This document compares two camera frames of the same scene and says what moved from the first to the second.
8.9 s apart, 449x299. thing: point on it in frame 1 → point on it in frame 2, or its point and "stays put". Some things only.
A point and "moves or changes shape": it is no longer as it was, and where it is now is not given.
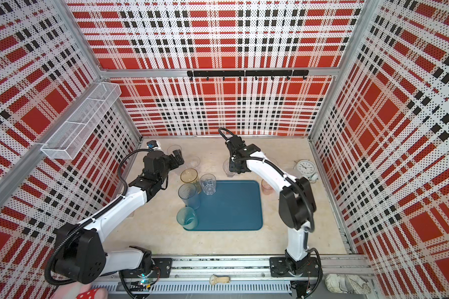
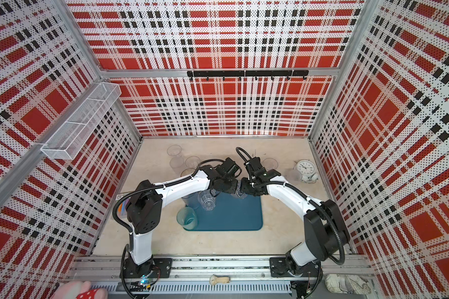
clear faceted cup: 226,169 moves or changes shape
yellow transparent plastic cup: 189,175 stays put
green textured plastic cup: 187,218 stays put
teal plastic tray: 236,205 stays put
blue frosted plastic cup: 190,195 stays put
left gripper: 178,157 → 232,189
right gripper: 232,167 → 244,180
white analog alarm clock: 307,168 stays put
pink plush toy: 78,290 stays put
